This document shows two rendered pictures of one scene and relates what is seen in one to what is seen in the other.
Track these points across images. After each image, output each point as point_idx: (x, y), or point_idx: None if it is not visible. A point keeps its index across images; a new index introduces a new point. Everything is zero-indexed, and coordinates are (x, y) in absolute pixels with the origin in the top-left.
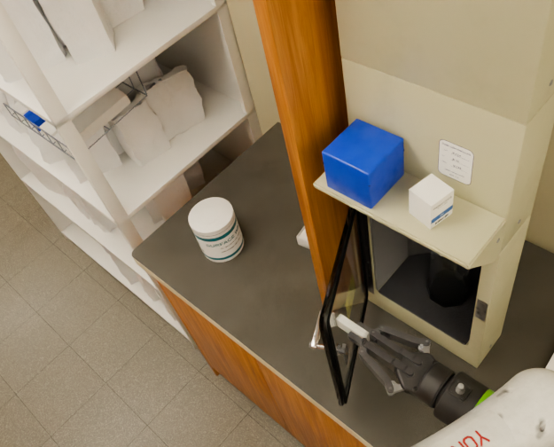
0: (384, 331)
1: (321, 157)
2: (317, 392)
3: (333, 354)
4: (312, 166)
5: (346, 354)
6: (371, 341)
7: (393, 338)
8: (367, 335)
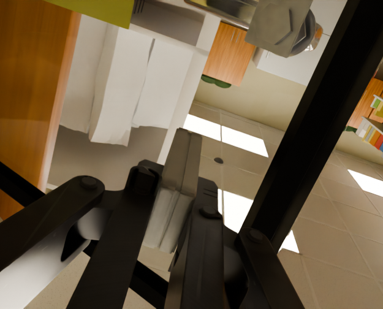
0: (75, 255)
1: None
2: None
3: (301, 180)
4: (11, 201)
5: (287, 34)
6: (161, 179)
7: (53, 251)
8: (155, 243)
